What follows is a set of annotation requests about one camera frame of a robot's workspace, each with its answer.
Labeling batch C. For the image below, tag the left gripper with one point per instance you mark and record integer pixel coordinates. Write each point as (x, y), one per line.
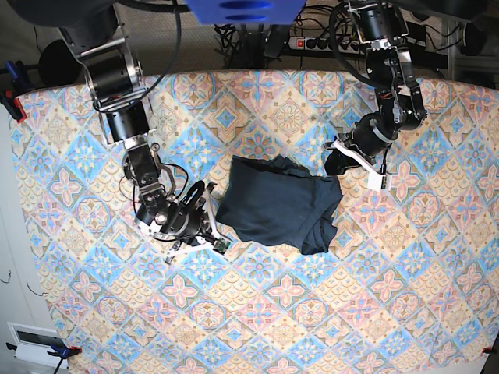
(372, 134)

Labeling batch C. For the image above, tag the orange clamp bottom right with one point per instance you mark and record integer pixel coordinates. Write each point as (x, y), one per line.
(489, 351)

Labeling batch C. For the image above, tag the blue orange clamp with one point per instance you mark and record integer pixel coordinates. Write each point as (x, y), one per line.
(58, 352)
(20, 83)

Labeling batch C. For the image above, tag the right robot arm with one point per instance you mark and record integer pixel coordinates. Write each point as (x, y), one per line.
(98, 42)

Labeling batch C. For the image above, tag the blue orange clamp bottom left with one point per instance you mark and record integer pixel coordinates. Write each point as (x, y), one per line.
(58, 352)

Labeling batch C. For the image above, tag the white power strip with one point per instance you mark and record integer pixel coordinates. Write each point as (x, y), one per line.
(321, 44)

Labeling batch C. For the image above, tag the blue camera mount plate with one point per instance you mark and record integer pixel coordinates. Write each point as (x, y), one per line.
(278, 12)

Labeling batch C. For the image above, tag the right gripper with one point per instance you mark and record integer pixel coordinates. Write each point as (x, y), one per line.
(191, 222)

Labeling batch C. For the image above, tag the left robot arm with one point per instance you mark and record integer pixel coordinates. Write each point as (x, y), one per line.
(381, 28)

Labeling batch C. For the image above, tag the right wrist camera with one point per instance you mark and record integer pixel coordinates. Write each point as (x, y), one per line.
(221, 245)

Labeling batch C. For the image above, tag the dark navy t-shirt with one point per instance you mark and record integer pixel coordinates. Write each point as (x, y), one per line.
(279, 202)

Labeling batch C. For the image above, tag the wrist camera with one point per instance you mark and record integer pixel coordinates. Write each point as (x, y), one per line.
(221, 245)
(379, 182)

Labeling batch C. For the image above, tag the blue orange clamp top left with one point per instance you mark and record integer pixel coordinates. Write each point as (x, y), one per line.
(20, 83)

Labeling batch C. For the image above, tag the white wall outlet box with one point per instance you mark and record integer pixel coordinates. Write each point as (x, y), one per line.
(33, 343)

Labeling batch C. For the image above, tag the patterned colourful tablecloth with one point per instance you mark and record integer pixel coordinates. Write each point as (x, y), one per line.
(410, 281)

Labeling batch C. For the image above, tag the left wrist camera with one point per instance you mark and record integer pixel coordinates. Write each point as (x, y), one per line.
(379, 182)

